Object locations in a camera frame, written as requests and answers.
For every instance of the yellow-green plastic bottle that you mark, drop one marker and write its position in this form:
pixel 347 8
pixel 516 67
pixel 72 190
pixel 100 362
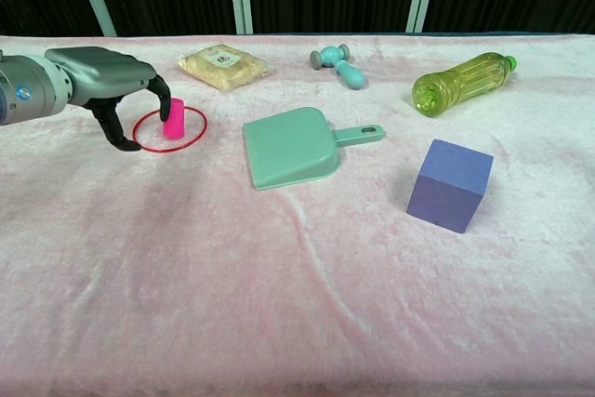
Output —
pixel 460 83

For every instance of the clear bag of grains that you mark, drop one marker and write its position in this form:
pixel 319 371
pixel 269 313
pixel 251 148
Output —
pixel 223 67

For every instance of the purple foam cube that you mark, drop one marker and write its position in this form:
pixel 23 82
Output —
pixel 448 188

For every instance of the pink plastic cone peg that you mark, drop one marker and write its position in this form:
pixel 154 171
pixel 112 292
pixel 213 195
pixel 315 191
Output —
pixel 175 120

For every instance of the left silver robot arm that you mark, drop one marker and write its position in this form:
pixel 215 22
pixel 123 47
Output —
pixel 28 90

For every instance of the mint green plastic dustpan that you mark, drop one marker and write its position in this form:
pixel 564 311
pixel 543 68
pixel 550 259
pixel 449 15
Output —
pixel 290 148

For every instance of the pink plush table cloth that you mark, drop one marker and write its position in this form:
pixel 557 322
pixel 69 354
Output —
pixel 297 276

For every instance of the teal toy hammer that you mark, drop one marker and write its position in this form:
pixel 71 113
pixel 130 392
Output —
pixel 344 67

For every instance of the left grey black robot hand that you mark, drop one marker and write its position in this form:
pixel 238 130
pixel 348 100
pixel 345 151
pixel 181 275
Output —
pixel 107 81

